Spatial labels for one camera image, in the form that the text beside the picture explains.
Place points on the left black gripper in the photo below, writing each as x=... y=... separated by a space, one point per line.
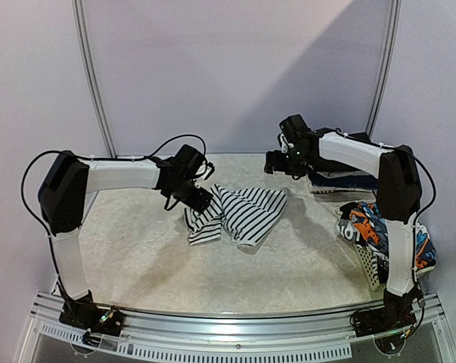
x=201 y=203

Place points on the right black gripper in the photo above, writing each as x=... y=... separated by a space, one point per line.
x=271 y=161

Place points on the black white striped shirt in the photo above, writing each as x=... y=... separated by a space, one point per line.
x=247 y=215

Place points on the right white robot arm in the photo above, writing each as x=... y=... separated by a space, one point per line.
x=398 y=194

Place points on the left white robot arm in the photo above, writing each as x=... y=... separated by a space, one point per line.
x=72 y=178

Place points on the folded clothes stack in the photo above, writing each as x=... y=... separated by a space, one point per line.
x=331 y=182

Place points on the white perforated laundry basket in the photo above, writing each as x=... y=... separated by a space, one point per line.
x=365 y=254

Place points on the black folded shirt with buttons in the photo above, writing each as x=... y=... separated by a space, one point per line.
x=358 y=136

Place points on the colourful graphic print garment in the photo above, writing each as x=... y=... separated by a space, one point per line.
x=362 y=224

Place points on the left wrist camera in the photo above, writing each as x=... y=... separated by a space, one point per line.
x=188 y=161

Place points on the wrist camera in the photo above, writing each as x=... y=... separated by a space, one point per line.
x=188 y=161
x=293 y=126

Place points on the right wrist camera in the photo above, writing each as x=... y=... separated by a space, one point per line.
x=293 y=126

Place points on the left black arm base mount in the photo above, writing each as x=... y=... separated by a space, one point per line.
x=85 y=314

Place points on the aluminium front rail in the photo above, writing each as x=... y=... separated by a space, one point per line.
x=320 y=336

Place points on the right aluminium frame post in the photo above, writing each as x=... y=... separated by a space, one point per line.
x=385 y=64

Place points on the aluminium frame post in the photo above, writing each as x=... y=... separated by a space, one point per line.
x=385 y=64
x=91 y=76

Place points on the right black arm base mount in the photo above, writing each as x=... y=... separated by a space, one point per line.
x=397 y=313

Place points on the left aluminium frame post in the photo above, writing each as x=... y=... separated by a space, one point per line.
x=91 y=76

